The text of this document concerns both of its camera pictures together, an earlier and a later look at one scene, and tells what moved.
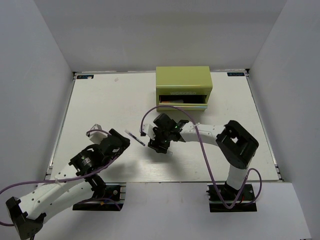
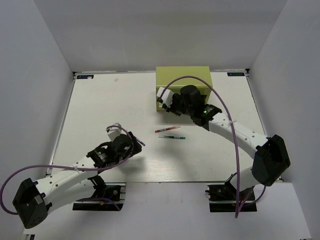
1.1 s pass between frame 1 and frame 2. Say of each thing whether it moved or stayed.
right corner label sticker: stayed
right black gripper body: moved
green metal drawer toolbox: stayed
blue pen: stayed
